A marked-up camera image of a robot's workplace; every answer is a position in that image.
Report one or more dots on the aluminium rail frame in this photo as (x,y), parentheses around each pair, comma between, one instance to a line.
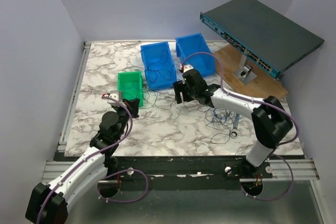
(163,128)

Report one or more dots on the blue plastic bin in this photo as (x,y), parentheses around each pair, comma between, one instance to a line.
(187,45)
(159,67)

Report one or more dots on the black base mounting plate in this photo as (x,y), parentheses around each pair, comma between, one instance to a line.
(137,173)

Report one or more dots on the large silver combination wrench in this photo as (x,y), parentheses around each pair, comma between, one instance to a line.
(234,131)

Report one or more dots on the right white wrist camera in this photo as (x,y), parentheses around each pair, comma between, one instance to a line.
(185,68)

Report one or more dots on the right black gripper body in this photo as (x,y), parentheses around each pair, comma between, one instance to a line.
(188,95)

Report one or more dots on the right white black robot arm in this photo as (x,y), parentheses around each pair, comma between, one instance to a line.
(271,122)

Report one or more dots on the dark network switch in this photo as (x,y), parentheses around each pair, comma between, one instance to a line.
(267,38)

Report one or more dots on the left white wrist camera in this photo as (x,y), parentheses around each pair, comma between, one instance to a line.
(113,98)

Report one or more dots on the metal switch stand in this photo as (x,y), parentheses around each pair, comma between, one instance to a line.
(244,73)

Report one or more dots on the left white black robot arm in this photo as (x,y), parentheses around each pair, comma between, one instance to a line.
(51,203)

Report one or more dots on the left blue plastic bin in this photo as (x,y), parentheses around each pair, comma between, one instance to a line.
(159,67)

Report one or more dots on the wooden board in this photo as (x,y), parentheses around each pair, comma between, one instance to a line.
(262,87)

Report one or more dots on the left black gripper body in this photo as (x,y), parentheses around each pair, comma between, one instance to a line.
(124,117)

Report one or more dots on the green plastic bin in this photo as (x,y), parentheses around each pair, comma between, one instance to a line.
(131,85)

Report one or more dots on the right blue plastic bin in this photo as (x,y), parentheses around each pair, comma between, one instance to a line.
(187,45)

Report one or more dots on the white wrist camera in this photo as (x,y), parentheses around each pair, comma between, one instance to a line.
(113,98)
(185,68)

